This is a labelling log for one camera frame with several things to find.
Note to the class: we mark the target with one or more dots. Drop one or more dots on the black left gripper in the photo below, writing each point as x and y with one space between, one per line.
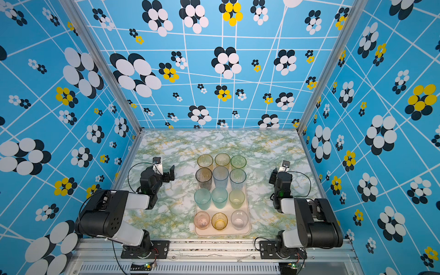
166 176

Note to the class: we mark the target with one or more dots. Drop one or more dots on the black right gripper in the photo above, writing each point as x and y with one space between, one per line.
274 176

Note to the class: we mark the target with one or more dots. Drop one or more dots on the teal clear glass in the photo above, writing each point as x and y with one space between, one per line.
237 178

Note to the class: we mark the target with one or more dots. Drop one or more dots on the dark grey clear glass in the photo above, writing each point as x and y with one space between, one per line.
204 178

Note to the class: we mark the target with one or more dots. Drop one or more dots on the green clear glass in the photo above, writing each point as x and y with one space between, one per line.
238 161

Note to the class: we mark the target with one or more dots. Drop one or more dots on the frosted light green glass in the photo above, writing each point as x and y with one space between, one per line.
236 198

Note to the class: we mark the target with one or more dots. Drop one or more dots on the yellow glass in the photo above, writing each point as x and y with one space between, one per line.
222 159
205 161

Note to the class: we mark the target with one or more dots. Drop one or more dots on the frosted white glass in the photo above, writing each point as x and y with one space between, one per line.
239 219

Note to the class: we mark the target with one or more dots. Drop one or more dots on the blue clear glass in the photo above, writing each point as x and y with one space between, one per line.
221 177

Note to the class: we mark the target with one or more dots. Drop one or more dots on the frosted pink glass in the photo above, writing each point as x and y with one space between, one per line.
202 220

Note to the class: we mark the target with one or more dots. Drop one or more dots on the olive clear small glass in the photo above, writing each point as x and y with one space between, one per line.
219 221

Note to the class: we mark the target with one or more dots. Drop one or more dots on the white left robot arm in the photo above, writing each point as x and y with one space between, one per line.
102 216

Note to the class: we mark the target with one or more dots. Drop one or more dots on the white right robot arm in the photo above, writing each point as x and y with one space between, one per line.
316 223

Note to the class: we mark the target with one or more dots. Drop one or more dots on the beige rectangular tray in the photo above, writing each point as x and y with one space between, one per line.
228 210

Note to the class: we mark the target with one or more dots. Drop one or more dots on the green circuit board right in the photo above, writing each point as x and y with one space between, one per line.
289 268

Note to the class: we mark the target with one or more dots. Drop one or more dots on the green circuit board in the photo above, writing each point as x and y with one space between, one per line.
142 267
289 268

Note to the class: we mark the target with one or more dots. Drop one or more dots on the green circuit board left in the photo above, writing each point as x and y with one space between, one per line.
142 267

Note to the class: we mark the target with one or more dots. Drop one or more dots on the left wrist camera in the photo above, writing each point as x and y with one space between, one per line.
157 165

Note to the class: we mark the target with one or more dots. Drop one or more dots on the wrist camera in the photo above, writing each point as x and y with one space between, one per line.
285 166
157 165

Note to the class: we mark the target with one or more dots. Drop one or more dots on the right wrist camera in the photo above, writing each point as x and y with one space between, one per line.
285 166

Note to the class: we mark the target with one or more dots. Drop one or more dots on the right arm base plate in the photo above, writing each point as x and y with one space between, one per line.
269 250

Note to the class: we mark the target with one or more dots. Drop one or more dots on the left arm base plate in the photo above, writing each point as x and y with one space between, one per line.
154 250

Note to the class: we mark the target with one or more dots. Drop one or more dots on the aluminium front rail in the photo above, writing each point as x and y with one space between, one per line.
210 257

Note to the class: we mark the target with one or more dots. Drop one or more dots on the aluminium corner post left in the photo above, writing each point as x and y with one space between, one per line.
90 43

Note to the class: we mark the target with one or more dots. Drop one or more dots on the aluminium corner post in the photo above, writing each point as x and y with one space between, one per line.
341 42
90 43

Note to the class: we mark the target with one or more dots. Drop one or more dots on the aluminium corner post right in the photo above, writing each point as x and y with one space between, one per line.
341 42

